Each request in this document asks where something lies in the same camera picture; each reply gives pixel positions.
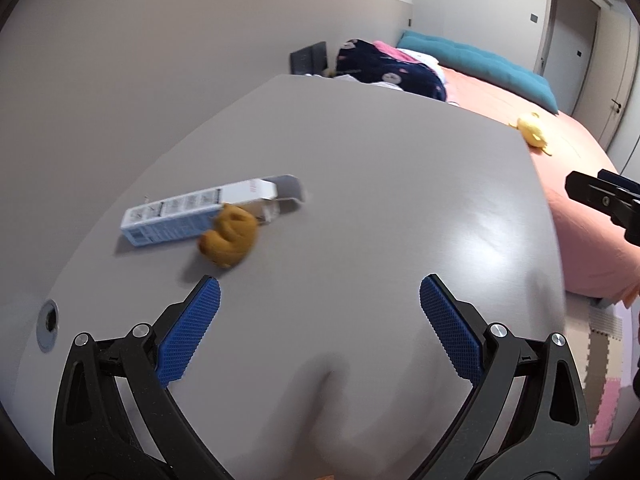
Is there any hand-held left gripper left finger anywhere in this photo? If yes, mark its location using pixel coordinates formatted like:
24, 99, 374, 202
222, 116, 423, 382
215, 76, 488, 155
52, 275, 236, 480

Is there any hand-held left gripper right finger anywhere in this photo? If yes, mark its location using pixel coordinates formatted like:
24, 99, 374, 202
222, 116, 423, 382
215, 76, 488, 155
407, 274, 591, 480

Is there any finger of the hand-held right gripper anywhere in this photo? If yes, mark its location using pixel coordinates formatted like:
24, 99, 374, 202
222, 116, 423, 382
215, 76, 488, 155
596, 168, 640, 195
565, 170, 640, 247

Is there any white and blue carton box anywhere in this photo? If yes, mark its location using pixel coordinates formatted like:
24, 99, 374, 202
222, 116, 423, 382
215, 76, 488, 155
120, 175, 306, 249

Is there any pink bed sheet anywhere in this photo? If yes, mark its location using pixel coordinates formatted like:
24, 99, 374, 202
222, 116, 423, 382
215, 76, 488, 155
440, 65, 640, 306

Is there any brown plush toy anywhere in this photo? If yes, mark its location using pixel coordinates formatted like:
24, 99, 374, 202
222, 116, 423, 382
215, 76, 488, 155
198, 203, 260, 269

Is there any white door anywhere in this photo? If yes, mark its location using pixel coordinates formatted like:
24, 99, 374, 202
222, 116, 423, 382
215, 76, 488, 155
570, 2, 633, 156

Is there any yellow plush toy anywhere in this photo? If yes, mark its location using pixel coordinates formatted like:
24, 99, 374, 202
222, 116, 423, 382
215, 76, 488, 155
510, 112, 554, 157

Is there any pastel foam floor mat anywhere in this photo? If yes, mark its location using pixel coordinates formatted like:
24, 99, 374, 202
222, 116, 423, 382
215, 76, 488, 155
582, 300, 640, 461

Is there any grey door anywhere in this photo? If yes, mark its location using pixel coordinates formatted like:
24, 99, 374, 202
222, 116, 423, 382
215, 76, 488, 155
536, 0, 601, 81

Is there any teal long cushion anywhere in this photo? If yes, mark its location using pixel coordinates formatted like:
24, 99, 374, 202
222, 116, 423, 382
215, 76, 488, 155
397, 30, 559, 115

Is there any navy printed blanket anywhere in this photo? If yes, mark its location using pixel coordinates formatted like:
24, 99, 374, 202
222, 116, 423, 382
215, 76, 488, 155
334, 38, 447, 103

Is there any pink cloth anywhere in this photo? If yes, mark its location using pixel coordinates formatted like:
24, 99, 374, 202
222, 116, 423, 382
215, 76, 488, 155
372, 40, 416, 64

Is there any white crumpled cloth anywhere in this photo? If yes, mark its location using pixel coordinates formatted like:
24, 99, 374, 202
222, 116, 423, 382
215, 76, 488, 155
305, 72, 406, 92

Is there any black chair back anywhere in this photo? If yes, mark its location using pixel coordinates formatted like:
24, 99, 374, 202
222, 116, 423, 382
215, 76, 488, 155
290, 42, 328, 77

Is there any round table cable grommet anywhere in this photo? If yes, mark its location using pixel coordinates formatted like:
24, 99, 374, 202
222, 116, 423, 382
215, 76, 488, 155
38, 299, 60, 352

